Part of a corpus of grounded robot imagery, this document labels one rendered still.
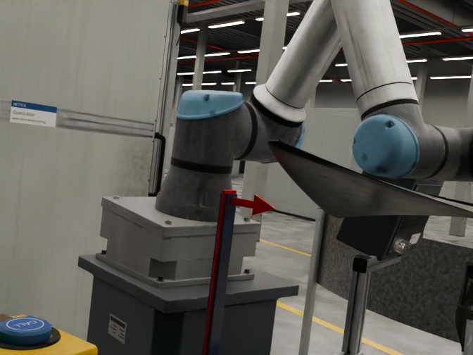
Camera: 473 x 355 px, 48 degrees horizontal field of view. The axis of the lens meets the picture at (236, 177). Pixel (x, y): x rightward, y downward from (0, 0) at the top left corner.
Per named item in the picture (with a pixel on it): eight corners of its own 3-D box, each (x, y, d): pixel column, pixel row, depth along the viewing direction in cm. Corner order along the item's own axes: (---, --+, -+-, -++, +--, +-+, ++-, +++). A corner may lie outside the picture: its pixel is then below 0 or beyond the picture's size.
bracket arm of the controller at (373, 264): (365, 274, 106) (367, 259, 106) (351, 270, 108) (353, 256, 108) (400, 260, 126) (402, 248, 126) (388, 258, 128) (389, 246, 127)
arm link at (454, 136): (387, 124, 77) (461, 120, 68) (429, 131, 84) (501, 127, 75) (385, 179, 76) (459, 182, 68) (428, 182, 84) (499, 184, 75)
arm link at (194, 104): (158, 153, 101) (167, 81, 100) (215, 157, 110) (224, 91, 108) (193, 164, 92) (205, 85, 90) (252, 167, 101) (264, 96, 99)
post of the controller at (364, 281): (355, 356, 107) (367, 258, 106) (341, 351, 109) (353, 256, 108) (360, 352, 110) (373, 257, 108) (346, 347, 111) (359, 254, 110)
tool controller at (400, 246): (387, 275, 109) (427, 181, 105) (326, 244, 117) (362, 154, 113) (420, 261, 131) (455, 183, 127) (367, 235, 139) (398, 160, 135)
